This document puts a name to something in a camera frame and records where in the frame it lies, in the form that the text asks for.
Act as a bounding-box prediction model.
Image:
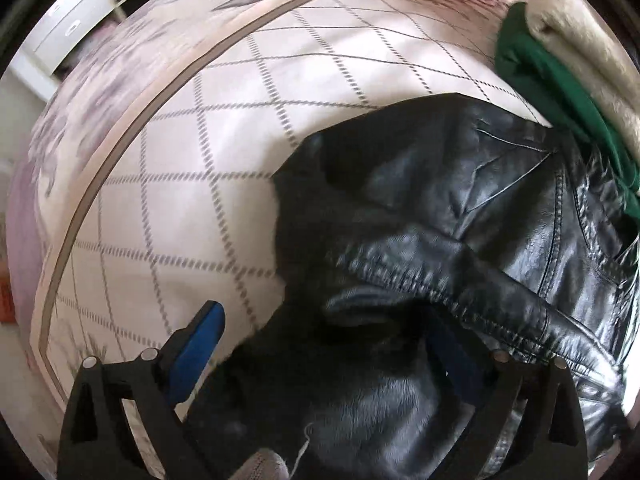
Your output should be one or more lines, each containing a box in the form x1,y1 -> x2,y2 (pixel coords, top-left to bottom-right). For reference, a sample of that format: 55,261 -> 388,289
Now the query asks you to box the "black leather jacket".
186,92 -> 640,480

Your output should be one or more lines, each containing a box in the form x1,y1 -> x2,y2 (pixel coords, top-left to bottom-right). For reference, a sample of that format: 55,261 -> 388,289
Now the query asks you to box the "beige fleece garment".
525,0 -> 640,158

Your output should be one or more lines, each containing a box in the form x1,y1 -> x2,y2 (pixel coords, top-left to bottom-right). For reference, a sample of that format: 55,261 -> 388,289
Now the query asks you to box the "checked floral bed sheet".
6,0 -> 553,480

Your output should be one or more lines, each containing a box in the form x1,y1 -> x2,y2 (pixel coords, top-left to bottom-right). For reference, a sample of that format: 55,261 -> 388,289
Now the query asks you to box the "orange box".
0,272 -> 15,323

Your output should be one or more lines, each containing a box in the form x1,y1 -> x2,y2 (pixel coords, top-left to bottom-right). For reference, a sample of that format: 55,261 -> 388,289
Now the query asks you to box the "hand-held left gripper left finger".
56,300 -> 227,480

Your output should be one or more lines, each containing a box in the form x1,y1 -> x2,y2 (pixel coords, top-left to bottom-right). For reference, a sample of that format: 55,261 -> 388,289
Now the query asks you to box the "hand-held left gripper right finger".
431,310 -> 589,480

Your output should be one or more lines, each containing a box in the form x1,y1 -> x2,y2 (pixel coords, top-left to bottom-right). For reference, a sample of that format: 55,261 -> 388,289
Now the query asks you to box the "green garment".
494,2 -> 640,193

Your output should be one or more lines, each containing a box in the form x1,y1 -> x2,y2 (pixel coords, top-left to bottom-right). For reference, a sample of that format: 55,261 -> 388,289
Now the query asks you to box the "white drawer cabinet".
10,0 -> 166,103

